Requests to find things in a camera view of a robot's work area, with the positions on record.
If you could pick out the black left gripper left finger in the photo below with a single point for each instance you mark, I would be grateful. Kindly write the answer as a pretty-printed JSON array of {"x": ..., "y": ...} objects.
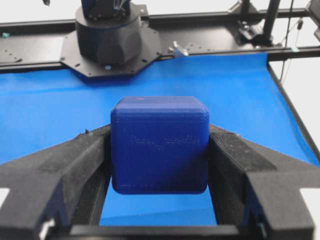
[{"x": 66, "y": 183}]

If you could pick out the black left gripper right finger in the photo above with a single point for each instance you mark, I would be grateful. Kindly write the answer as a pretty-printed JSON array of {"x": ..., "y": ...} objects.
[{"x": 251, "y": 183}]

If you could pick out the blue block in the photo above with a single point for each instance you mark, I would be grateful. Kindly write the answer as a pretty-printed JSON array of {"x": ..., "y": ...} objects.
[{"x": 159, "y": 145}]

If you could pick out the blue table cloth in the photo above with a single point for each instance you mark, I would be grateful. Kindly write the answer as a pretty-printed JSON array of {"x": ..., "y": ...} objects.
[{"x": 43, "y": 108}]

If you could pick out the black aluminium table frame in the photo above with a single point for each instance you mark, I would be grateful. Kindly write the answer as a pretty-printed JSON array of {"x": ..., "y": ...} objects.
[{"x": 39, "y": 45}]

